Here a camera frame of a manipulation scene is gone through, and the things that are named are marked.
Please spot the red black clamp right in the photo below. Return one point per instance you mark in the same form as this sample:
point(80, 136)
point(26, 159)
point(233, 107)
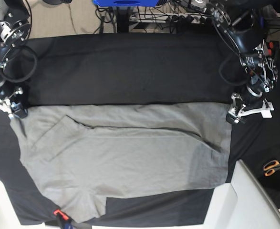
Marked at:
point(273, 51)

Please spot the grey T-shirt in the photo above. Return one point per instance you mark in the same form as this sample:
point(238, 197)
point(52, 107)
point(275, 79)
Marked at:
point(79, 156)

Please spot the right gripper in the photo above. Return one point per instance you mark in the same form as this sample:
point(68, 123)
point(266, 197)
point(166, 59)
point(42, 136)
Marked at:
point(9, 91)

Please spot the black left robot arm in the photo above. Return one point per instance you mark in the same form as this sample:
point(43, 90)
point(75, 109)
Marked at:
point(245, 32)

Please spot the black stand column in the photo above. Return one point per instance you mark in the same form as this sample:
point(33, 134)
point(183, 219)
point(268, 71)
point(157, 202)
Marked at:
point(122, 18)

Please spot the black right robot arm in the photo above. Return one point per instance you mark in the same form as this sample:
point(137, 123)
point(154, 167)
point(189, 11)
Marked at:
point(15, 29)

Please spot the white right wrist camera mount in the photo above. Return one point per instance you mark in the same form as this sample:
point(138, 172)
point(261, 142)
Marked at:
point(5, 106)

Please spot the white chair left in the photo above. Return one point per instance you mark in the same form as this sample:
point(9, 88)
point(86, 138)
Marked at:
point(8, 217)

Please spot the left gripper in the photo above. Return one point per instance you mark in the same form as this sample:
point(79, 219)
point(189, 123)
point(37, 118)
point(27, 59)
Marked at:
point(251, 97)

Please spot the orange handled scissors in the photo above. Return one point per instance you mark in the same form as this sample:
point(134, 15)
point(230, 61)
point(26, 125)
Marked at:
point(271, 167)

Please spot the red black clamp bottom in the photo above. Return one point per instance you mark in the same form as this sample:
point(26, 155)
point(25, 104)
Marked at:
point(64, 221)

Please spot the red black clamp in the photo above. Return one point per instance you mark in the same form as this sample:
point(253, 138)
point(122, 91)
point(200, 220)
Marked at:
point(64, 221)
point(273, 51)

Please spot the white chair right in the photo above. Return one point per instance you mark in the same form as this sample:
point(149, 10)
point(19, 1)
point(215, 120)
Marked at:
point(241, 204)

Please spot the white chair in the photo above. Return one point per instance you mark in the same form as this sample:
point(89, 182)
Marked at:
point(241, 204)
point(8, 217)

